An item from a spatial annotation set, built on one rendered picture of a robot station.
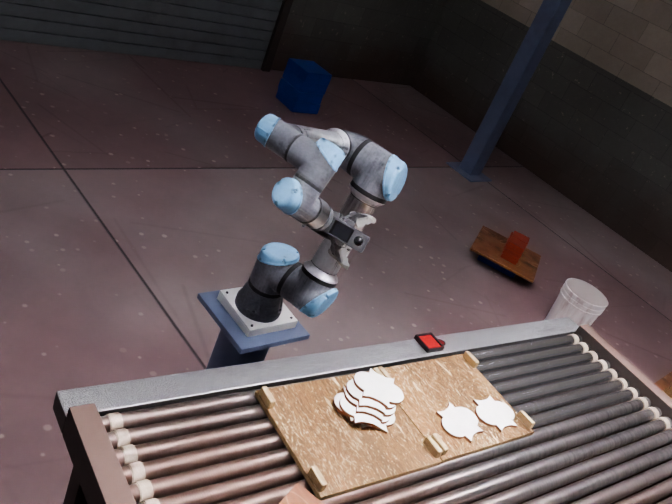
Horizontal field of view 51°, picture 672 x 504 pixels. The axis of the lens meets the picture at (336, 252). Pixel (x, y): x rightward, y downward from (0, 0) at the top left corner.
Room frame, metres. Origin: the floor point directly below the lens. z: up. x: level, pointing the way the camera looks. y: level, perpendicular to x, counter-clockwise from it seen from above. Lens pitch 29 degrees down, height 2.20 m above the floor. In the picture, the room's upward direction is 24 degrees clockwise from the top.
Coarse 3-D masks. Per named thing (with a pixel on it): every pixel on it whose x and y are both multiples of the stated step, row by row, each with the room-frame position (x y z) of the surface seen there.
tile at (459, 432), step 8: (448, 408) 1.70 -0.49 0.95; (456, 408) 1.71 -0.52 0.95; (464, 408) 1.73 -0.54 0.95; (440, 416) 1.65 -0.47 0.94; (448, 416) 1.66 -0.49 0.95; (456, 416) 1.68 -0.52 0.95; (464, 416) 1.69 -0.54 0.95; (472, 416) 1.71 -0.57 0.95; (448, 424) 1.63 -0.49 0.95; (456, 424) 1.64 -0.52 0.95; (464, 424) 1.66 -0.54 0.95; (472, 424) 1.67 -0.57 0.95; (448, 432) 1.60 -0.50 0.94; (456, 432) 1.61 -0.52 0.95; (464, 432) 1.62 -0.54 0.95; (472, 432) 1.64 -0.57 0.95; (480, 432) 1.66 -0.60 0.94
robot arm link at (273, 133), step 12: (264, 120) 1.56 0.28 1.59; (276, 120) 1.56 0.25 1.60; (264, 132) 1.54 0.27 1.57; (276, 132) 1.54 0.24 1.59; (288, 132) 1.54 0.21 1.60; (300, 132) 1.57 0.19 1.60; (312, 132) 1.67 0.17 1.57; (324, 132) 1.75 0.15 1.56; (336, 132) 1.85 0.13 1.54; (348, 132) 1.89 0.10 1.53; (264, 144) 1.54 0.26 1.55; (276, 144) 1.53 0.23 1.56; (288, 144) 1.52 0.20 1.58; (336, 144) 1.79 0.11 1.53; (348, 144) 1.84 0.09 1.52; (348, 156) 1.85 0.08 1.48
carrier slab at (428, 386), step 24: (432, 360) 1.91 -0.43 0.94; (456, 360) 1.97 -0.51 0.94; (408, 384) 1.74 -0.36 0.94; (432, 384) 1.79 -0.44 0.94; (456, 384) 1.84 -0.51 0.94; (480, 384) 1.90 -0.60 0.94; (408, 408) 1.63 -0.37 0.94; (432, 408) 1.68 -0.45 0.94; (432, 432) 1.58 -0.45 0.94; (504, 432) 1.71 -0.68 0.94; (528, 432) 1.76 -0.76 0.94; (456, 456) 1.53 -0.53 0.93
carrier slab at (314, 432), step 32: (320, 384) 1.57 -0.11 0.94; (288, 416) 1.40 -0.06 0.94; (320, 416) 1.45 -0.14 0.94; (288, 448) 1.30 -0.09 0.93; (320, 448) 1.34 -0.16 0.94; (352, 448) 1.39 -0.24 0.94; (384, 448) 1.44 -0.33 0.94; (416, 448) 1.49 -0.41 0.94; (352, 480) 1.28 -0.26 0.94; (384, 480) 1.34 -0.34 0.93
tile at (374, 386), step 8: (360, 376) 1.60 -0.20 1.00; (368, 376) 1.61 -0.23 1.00; (376, 376) 1.63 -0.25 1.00; (360, 384) 1.56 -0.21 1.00; (368, 384) 1.58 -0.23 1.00; (376, 384) 1.59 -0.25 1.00; (384, 384) 1.61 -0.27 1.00; (392, 384) 1.62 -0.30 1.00; (368, 392) 1.55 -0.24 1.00; (376, 392) 1.56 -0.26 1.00; (384, 392) 1.57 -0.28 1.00; (392, 392) 1.59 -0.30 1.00; (400, 392) 1.60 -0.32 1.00; (376, 400) 1.53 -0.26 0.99; (384, 400) 1.54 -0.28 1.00; (392, 400) 1.56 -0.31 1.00; (400, 400) 1.57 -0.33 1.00
